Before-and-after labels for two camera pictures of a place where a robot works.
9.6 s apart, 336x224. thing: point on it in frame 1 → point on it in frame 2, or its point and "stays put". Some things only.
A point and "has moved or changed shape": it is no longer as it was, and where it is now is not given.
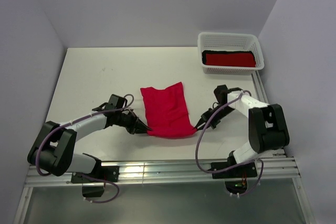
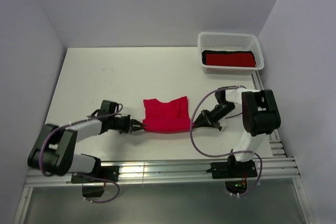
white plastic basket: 208,41 stays put
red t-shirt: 166,112 has moved or changed shape
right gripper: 206,118 stays put
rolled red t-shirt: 231,59 stays put
